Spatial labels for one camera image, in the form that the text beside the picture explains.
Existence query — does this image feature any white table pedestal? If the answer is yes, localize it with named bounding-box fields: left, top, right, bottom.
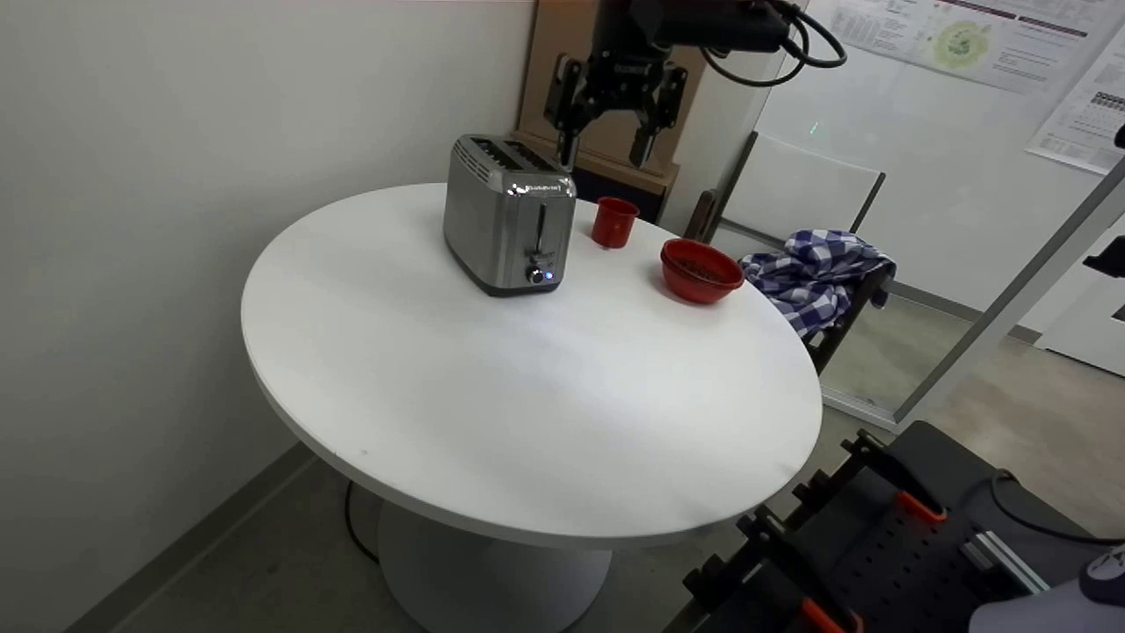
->
left=374, top=496, right=616, bottom=633

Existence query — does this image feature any orange clamp handle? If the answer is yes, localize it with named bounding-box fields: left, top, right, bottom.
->
left=798, top=593, right=867, bottom=633
left=892, top=487, right=953, bottom=530

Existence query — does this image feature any silver two-slot toaster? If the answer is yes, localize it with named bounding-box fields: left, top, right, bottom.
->
left=438, top=130, right=581, bottom=297

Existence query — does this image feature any black cable on cart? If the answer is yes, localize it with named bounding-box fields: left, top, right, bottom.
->
left=983, top=466, right=1125, bottom=550

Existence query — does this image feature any white panel with dark frame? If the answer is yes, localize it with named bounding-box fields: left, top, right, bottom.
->
left=683, top=126, right=890, bottom=258

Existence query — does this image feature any small red plastic cup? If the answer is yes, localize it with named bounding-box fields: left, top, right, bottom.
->
left=586, top=194, right=644, bottom=252

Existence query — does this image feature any silver aluminium bar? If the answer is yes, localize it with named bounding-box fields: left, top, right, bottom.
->
left=961, top=527, right=1053, bottom=596

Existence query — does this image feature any grey metal frame post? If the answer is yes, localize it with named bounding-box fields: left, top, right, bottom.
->
left=892, top=156, right=1125, bottom=426

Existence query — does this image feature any blue white checkered cloth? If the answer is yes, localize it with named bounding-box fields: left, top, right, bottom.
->
left=739, top=226, right=900, bottom=348

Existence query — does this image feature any large wall poster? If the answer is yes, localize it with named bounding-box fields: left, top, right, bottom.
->
left=804, top=0, right=1125, bottom=98

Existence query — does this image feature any black floor cable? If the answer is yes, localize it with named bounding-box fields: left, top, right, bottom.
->
left=336, top=477, right=385, bottom=566

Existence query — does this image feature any brown wooden cabinet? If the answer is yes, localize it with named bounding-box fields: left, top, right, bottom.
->
left=510, top=0, right=710, bottom=199

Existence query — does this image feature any black equipment cart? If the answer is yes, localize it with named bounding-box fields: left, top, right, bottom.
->
left=664, top=418, right=1125, bottom=633

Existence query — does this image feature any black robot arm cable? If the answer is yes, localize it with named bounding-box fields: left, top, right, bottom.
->
left=699, top=0, right=851, bottom=90

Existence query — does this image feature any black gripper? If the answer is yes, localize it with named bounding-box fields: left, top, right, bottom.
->
left=541, top=42, right=694, bottom=169

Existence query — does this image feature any white grey device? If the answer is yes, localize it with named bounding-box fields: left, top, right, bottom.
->
left=963, top=540, right=1125, bottom=633

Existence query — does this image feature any small wall poster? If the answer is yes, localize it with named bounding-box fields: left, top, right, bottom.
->
left=1025, top=54, right=1125, bottom=178

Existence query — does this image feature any black chair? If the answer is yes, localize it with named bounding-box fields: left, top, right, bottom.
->
left=804, top=258, right=900, bottom=375

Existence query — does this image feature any red bowl with coffee beans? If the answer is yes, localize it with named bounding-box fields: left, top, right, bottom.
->
left=658, top=235, right=747, bottom=310

